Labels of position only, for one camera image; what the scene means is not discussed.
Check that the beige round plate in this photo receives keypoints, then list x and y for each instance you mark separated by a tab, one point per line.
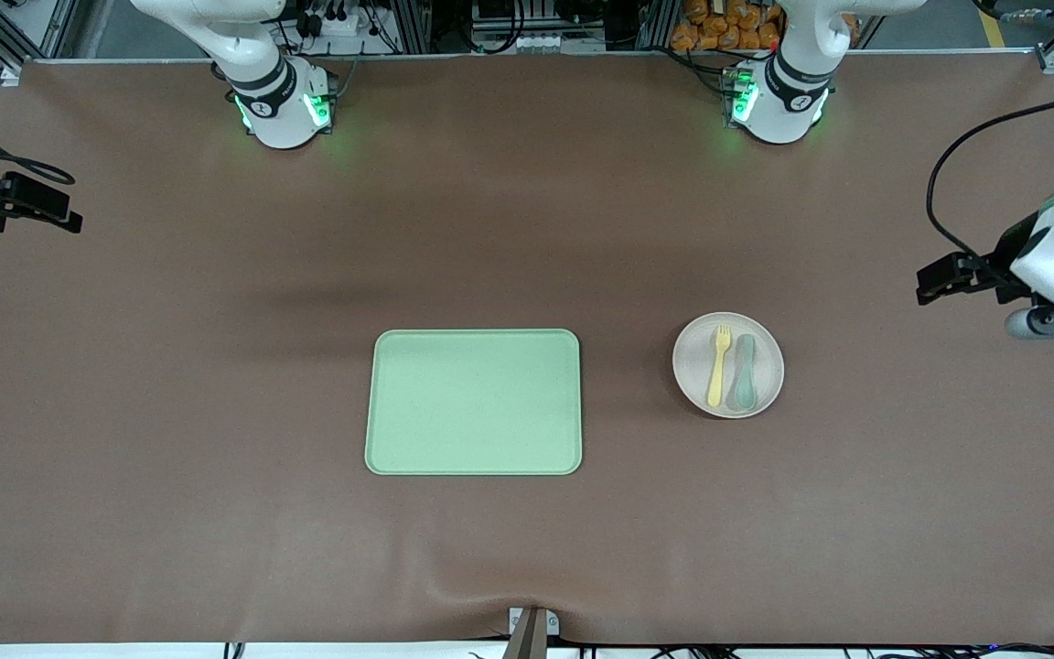
765	384

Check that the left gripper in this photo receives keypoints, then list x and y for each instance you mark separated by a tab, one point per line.
1008	252

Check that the yellow plastic fork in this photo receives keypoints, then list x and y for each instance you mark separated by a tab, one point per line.
717	371

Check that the grey-green plastic spoon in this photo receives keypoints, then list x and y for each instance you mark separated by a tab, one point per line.
745	375

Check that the light green rectangular tray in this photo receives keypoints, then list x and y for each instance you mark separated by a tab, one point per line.
417	403

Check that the white power strip with plugs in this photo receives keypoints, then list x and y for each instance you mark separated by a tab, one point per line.
335	23

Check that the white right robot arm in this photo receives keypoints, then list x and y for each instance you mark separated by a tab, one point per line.
262	82

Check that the metal table edge clamp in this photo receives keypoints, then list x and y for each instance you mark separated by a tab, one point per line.
532	631

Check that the pile of orange packets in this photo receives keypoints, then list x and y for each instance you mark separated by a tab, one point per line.
719	27

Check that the brown table cloth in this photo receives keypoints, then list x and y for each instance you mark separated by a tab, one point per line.
216	458

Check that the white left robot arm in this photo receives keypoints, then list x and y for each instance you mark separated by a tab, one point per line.
792	91

